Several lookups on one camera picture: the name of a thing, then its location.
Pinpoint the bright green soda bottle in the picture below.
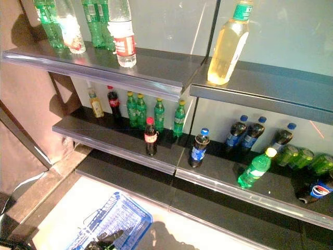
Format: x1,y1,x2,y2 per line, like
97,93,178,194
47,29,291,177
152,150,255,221
237,147,277,189
275,144,299,167
288,148,315,171
306,153,333,177

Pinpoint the dark metal shelf board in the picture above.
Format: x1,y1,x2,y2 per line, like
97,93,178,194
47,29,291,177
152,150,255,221
2,39,206,102
189,57,333,125
52,105,195,176
174,134,333,231

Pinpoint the pepsi bottle blue cap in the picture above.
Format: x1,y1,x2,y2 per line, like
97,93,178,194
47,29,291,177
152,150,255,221
188,128,211,168
224,115,249,154
240,116,267,156
270,122,297,154
296,174,333,205

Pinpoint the dark metal shelf base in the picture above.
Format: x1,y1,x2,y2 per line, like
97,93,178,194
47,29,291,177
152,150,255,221
75,148,333,250

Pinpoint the small green soda bottle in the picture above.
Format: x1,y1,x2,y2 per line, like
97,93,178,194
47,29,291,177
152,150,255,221
154,97,165,134
136,93,147,130
173,99,186,138
126,91,138,128

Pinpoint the large yellow tea bottle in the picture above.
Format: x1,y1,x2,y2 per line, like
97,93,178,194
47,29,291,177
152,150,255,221
207,0,254,86

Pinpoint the dark robot left hand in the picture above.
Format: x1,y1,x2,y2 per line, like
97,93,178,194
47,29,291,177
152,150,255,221
85,229,124,250

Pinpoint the large green soda bottle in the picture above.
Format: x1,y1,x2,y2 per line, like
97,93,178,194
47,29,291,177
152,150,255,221
33,0,66,49
81,0,106,48
97,0,117,52

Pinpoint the small yellow tea bottle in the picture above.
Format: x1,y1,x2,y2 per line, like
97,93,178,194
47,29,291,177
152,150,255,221
87,86,105,118

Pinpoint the clear water bottle red label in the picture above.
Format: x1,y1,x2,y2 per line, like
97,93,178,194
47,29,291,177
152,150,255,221
107,0,137,68
55,0,86,55

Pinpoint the cola bottle red cap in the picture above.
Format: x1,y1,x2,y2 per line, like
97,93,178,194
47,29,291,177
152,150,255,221
144,117,158,157
107,85,123,121

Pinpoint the blue plastic shopping basket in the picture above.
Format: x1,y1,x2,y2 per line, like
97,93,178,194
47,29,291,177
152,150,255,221
64,192,153,250

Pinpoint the white cable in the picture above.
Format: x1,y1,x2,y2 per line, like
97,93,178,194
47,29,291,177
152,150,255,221
0,171,49,213

